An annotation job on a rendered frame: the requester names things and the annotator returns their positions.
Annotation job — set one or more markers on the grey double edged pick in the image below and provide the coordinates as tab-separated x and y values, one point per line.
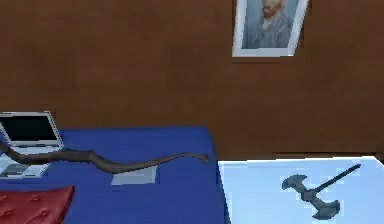
311	195

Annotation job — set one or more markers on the pale grey flat book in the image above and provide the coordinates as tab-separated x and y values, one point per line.
135	176

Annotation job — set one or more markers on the blue bed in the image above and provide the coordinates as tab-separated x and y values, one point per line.
150	193

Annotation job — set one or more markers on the dark crooked wooden stick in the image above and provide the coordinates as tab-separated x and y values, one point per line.
100	162

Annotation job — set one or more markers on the framed portrait picture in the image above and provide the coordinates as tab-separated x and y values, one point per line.
266	30

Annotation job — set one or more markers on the pale blue table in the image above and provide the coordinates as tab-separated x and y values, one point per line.
266	196

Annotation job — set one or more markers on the white laptop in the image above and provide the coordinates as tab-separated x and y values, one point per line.
31	136

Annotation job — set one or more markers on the red tufted cushion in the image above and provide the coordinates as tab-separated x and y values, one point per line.
33	206

